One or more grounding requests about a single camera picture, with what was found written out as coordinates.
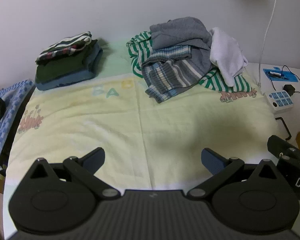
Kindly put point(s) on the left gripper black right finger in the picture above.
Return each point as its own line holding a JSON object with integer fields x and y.
{"x": 223, "y": 172}

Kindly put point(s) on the folded dark green garment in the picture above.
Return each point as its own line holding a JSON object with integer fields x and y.
{"x": 82, "y": 65}

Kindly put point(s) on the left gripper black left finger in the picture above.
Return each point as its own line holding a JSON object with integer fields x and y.
{"x": 82, "y": 171}

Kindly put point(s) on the green white striped shirt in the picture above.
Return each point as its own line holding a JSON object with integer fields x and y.
{"x": 140, "y": 49}

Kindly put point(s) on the blue tray on desk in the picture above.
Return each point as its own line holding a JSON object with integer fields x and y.
{"x": 278, "y": 74}

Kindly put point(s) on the black power adapter with cable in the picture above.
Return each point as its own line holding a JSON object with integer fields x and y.
{"x": 290, "y": 89}

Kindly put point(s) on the white side desk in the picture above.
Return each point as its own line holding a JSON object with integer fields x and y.
{"x": 280, "y": 87}

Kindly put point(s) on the grey blue striped sweater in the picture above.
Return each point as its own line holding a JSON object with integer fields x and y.
{"x": 173, "y": 70}

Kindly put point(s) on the white power strip blue sockets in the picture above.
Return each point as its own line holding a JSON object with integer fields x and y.
{"x": 279, "y": 101}

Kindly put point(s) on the grey fleece garment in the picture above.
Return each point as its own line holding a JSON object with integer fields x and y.
{"x": 185, "y": 31}

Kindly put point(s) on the blue white checkered cloth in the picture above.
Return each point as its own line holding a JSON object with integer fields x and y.
{"x": 13, "y": 96}

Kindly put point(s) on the white t-shirt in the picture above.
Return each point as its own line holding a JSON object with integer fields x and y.
{"x": 225, "y": 53}

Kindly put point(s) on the black wire bracket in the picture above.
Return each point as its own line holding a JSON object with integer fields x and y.
{"x": 284, "y": 126}

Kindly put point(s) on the yellow green baby blanket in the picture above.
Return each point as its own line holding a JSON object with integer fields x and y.
{"x": 148, "y": 145}

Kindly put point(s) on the folded striped plaid garment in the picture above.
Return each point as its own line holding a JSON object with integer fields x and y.
{"x": 67, "y": 46}

